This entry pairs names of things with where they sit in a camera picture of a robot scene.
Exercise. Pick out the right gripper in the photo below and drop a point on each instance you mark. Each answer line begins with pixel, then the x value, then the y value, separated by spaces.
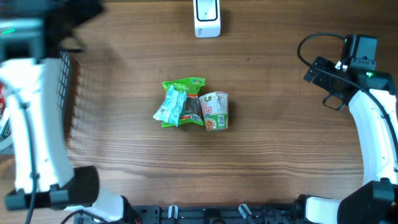
pixel 319 80

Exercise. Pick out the instant noodle cup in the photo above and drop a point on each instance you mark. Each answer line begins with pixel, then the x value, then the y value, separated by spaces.
pixel 214 107

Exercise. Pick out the green snack bag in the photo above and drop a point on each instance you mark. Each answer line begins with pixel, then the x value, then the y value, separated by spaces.
pixel 191 112

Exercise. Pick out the pale green wipes packet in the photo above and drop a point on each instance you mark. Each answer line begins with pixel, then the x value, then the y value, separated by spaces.
pixel 172 107

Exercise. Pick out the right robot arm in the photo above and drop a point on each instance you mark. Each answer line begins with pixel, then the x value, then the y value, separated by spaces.
pixel 370 96

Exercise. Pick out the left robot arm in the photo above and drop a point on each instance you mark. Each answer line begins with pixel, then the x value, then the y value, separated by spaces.
pixel 31 70

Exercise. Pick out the white barcode scanner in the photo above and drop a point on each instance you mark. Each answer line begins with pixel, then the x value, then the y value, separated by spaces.
pixel 207 18

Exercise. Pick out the grey plastic mesh basket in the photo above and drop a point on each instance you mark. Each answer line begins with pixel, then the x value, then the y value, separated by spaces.
pixel 62 88

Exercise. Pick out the red snack packet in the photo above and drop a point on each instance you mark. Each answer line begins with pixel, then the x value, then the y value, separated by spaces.
pixel 3 91

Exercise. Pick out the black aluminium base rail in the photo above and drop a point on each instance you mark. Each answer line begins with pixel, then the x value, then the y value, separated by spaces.
pixel 265 214

